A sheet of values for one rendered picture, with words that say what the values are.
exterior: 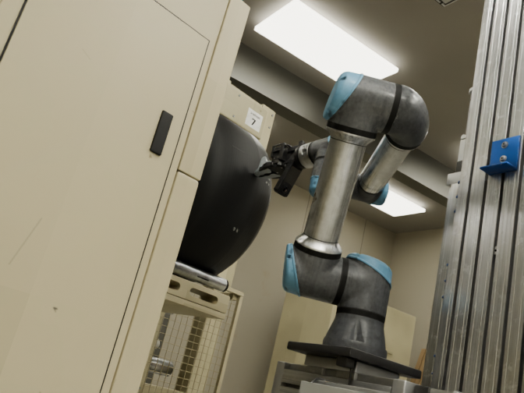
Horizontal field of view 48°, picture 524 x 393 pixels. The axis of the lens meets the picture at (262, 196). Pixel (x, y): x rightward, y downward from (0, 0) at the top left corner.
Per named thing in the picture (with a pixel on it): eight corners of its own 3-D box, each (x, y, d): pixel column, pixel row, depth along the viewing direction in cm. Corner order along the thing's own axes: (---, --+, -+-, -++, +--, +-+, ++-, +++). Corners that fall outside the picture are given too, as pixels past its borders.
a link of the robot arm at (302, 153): (322, 170, 178) (304, 158, 173) (310, 172, 181) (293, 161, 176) (324, 147, 181) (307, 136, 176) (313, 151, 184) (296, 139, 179)
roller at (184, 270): (136, 256, 181) (141, 262, 178) (142, 243, 181) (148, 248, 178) (218, 289, 203) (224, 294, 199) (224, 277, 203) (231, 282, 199)
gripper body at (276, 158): (286, 156, 192) (314, 147, 184) (282, 179, 189) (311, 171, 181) (270, 146, 188) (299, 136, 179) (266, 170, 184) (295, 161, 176)
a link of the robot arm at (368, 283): (392, 316, 134) (401, 260, 139) (336, 302, 134) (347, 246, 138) (377, 322, 146) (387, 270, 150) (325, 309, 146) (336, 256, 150)
